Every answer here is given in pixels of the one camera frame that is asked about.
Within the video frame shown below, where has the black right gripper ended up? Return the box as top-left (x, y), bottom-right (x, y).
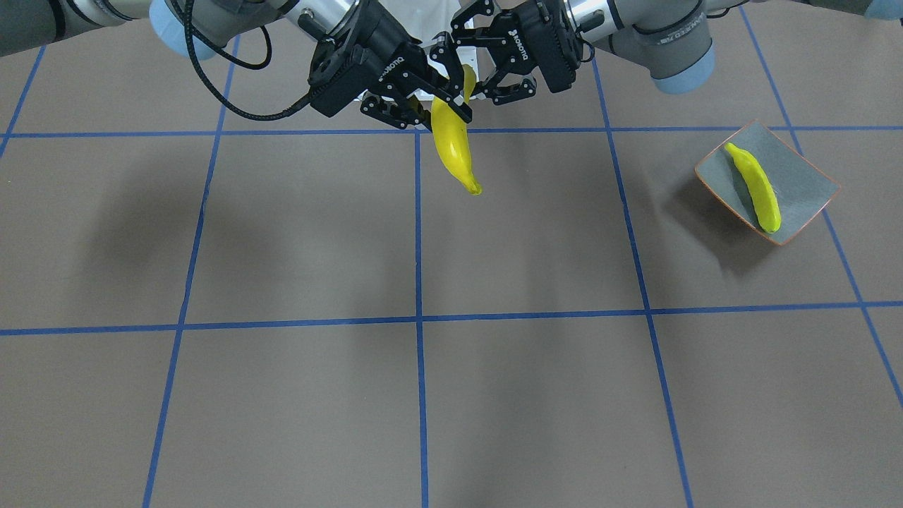
top-left (308, 4), bottom-right (473, 131)

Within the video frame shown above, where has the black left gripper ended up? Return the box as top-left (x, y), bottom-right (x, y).
top-left (429, 1), bottom-right (583, 106)

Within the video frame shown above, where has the yellow banana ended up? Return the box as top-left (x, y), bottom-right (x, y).
top-left (431, 97), bottom-right (483, 195)
top-left (725, 143), bottom-right (782, 234)

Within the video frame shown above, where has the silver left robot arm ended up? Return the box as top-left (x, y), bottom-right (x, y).
top-left (446, 1), bottom-right (741, 104)

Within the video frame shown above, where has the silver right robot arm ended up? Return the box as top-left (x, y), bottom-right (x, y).
top-left (1, 1), bottom-right (472, 129)

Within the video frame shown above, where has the blue square ceramic plate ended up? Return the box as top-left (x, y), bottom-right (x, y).
top-left (694, 120), bottom-right (840, 246)

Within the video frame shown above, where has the brown paper table cover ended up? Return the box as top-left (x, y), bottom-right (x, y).
top-left (1, 1), bottom-right (901, 507)

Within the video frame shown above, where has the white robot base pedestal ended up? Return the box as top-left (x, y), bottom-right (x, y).
top-left (423, 29), bottom-right (490, 105)

